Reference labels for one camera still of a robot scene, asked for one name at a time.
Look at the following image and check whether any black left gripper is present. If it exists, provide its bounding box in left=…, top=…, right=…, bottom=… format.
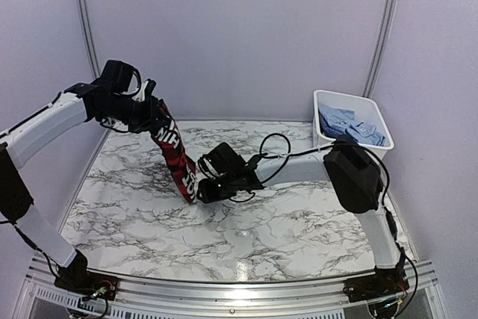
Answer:
left=101, top=93, right=171, bottom=134

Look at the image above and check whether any red black plaid shirt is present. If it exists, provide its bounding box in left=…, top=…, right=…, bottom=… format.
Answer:
left=149, top=99, right=196, bottom=203

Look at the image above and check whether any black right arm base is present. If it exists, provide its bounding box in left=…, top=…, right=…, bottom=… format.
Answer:
left=343, top=247, right=410, bottom=303

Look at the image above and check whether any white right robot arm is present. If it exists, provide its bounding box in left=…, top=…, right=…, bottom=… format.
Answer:
left=197, top=135, right=402, bottom=295

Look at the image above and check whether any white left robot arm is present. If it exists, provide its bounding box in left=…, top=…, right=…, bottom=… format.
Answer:
left=1, top=60, right=170, bottom=293

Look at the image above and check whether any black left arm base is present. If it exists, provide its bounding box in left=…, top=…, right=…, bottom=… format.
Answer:
left=54, top=250, right=119, bottom=300

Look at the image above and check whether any light blue shirt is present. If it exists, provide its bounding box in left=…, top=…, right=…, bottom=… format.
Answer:
left=318, top=105, right=386, bottom=146

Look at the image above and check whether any white plastic laundry bin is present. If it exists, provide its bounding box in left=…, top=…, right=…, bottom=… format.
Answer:
left=312, top=90, right=394, bottom=160

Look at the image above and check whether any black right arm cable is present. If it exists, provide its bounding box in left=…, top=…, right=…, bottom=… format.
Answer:
left=223, top=132, right=419, bottom=297

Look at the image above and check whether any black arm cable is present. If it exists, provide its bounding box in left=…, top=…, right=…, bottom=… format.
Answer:
left=223, top=132, right=419, bottom=297
left=0, top=66, right=143, bottom=279

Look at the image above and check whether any left aluminium corner post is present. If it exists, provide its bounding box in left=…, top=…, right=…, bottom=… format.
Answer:
left=76, top=0, right=100, bottom=80

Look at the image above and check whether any aluminium corner post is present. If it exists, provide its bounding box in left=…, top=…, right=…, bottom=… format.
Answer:
left=362, top=0, right=397, bottom=99
left=76, top=0, right=100, bottom=80

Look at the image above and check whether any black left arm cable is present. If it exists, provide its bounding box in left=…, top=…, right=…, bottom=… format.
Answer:
left=0, top=66, right=143, bottom=279

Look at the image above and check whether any aluminium front frame rail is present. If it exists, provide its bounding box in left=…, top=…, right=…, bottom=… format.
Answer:
left=12, top=256, right=450, bottom=318

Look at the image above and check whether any right aluminium corner post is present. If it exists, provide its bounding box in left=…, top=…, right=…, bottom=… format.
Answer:
left=362, top=0, right=397, bottom=99

